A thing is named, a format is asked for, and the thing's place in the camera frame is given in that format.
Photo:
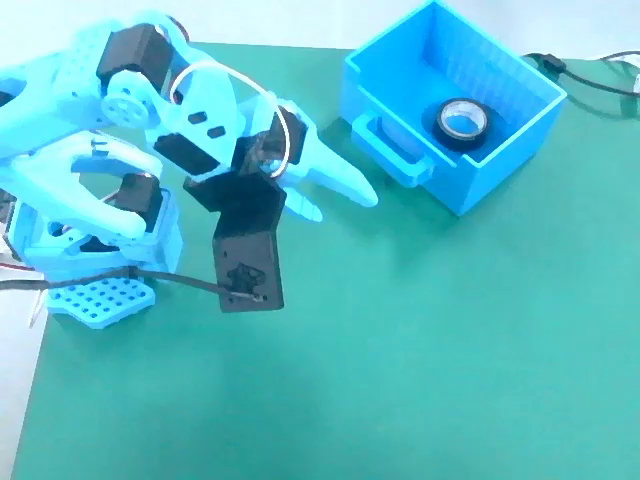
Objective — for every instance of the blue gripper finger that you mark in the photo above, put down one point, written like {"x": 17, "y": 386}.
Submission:
{"x": 345, "y": 180}
{"x": 305, "y": 207}

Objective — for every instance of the black electrical tape roll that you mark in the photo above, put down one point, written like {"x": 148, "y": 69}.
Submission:
{"x": 432, "y": 127}

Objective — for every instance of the light blue robot arm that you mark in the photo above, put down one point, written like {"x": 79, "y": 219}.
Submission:
{"x": 60, "y": 100}

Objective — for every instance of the blue plastic box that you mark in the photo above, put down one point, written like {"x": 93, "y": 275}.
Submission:
{"x": 500, "y": 175}

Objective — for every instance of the green table mat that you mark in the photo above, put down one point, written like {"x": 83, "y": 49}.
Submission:
{"x": 375, "y": 350}

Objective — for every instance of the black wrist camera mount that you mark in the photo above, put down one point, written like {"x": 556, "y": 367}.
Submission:
{"x": 247, "y": 225}

